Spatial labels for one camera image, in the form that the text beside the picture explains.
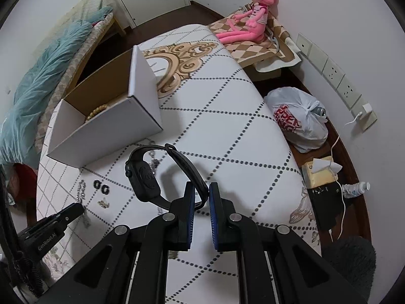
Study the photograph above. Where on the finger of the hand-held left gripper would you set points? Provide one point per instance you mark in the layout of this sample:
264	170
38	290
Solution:
68	213

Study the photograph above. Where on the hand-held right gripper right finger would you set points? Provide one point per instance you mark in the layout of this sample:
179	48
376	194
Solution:
214	220

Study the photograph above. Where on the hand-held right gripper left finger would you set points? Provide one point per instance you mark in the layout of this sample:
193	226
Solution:
189	218

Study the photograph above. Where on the black smartwatch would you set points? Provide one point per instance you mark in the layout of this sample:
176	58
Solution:
145	175

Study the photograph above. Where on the white cardboard box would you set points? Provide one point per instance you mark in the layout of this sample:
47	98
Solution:
110	133

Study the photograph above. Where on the small gold earring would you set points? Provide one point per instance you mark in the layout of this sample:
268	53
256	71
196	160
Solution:
102	203

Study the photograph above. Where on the black hoop earring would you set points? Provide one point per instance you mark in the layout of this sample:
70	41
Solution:
97	184
105	189

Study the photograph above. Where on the red cloth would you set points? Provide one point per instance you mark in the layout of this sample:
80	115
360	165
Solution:
27	180

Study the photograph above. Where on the white quilted table cover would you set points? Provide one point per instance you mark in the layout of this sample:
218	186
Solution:
221	117

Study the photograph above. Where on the yellow tissue pack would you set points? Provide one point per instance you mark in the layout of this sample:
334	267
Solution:
316	180

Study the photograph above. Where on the black box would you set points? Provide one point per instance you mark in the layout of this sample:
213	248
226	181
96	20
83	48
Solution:
326	209

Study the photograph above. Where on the white plastic bag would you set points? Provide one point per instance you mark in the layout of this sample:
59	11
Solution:
294	117

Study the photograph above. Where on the teal blanket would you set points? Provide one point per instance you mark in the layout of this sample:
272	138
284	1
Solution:
41	79

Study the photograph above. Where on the grey fluffy stool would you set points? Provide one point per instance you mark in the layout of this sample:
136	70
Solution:
348	259

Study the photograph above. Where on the clear plastic bottle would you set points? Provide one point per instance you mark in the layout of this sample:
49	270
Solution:
356	190

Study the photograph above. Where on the brown checked cloth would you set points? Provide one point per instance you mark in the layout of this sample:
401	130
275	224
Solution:
253	50

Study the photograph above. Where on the white charger plug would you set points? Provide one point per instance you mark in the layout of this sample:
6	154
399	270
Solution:
367	109

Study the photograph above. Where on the pink plush toy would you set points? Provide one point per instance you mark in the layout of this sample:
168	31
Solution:
253	28

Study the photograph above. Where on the white wall socket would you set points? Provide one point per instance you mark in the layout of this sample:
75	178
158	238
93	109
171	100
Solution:
333	70
348	90
368	122

